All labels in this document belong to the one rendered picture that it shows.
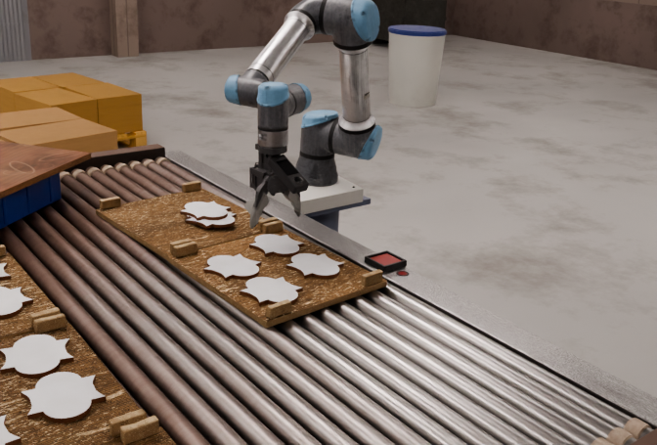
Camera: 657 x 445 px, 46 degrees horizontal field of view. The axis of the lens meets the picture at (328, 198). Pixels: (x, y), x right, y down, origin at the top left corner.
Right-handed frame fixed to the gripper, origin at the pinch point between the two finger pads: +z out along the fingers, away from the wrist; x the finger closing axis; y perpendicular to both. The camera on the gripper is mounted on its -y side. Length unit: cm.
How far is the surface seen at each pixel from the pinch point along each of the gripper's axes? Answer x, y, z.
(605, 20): -991, 499, 38
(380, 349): 12, -51, 9
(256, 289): 19.6, -18.8, 5.4
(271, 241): 0.4, 2.1, 5.3
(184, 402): 52, -43, 9
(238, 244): 7.5, 6.8, 6.2
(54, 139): -54, 294, 48
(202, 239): 12.8, 15.2, 6.1
